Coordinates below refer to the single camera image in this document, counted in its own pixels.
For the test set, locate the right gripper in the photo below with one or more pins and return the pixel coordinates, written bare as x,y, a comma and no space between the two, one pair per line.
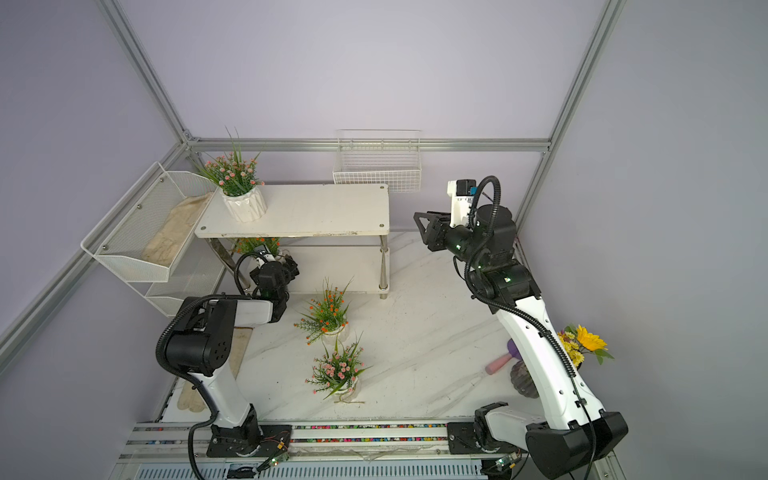
441,233

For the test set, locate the orange flower plant white pot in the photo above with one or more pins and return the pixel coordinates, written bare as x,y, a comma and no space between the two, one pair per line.
326,318

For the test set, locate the pink flower plant white pot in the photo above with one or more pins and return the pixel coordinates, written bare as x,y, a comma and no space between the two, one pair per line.
236,178

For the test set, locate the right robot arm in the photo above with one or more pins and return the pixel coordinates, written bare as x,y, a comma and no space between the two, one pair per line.
575,430

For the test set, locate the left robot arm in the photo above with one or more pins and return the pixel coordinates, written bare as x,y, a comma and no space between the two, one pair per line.
197,344

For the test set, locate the white two-tier rack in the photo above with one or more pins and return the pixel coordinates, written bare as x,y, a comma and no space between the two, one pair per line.
334,232

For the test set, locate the yellow flowers purple vase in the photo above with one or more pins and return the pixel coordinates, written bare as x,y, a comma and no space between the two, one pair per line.
578,343

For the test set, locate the beige glove in mesh shelf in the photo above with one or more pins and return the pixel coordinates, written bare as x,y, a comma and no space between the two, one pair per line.
167,243

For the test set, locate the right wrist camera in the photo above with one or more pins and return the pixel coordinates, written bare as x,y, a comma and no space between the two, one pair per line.
461,193

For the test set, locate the white wire wall basket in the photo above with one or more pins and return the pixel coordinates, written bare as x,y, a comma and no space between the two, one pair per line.
386,156

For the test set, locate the aluminium frame rails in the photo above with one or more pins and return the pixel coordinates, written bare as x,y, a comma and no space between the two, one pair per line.
18,338

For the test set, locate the white mesh wall shelf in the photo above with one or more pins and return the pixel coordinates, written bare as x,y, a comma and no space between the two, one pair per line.
148,239

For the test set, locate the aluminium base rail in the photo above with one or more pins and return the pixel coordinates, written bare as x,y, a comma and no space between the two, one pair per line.
378,449

